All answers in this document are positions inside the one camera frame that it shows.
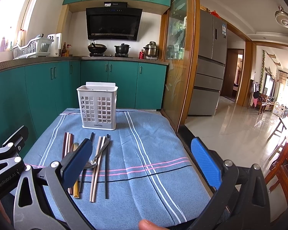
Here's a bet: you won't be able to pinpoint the gold handled spoon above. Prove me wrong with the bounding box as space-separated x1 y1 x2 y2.
72 142 80 199

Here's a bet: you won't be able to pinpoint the beige wooden chopstick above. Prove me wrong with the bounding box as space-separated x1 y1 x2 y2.
89 136 103 202

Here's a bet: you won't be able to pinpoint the silver metal spoon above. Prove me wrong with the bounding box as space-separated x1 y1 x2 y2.
84 138 110 169

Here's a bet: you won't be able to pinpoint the cream white chopstick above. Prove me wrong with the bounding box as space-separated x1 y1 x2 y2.
94 136 106 202

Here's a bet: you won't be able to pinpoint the black chopstick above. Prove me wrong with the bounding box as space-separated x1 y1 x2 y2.
79 132 96 194
104 134 110 199

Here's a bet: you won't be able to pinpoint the dark red chopstick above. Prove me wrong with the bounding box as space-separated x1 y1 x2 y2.
62 132 67 159

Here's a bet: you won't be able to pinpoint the light pink chopstick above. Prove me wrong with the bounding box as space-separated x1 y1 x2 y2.
64 132 73 195

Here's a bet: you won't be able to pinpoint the teal lower kitchen cabinets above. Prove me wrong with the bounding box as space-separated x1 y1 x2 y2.
0 57 168 150

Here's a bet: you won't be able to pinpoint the person's hand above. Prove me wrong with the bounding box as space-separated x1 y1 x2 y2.
138 220 167 230

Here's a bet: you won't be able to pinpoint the blue striped table cloth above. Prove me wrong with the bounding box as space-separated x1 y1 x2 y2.
24 108 210 229

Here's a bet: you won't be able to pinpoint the white plastic utensil basket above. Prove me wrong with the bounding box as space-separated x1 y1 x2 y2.
77 82 118 130

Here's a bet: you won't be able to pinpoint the white dish drying rack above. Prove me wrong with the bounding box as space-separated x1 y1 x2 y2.
12 34 54 59

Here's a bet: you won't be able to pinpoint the silver refrigerator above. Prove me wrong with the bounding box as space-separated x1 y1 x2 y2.
188 10 227 116

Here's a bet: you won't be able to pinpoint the black wok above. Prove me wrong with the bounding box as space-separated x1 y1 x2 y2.
88 42 107 57

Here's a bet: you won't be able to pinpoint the black cooking pot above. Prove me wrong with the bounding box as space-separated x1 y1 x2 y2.
114 43 130 58

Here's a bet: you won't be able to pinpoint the red bottle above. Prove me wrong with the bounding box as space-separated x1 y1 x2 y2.
139 49 144 59

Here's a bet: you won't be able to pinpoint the stainless steel pressure cooker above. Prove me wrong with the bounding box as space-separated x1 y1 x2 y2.
143 41 159 59

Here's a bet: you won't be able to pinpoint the black range hood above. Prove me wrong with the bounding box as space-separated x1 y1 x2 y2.
86 6 142 41

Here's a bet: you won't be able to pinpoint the ceiling light fixture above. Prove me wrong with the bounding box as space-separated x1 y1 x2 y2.
275 6 288 28

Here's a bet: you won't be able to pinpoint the wooden glass sliding door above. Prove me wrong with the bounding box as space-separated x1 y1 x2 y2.
159 0 200 132

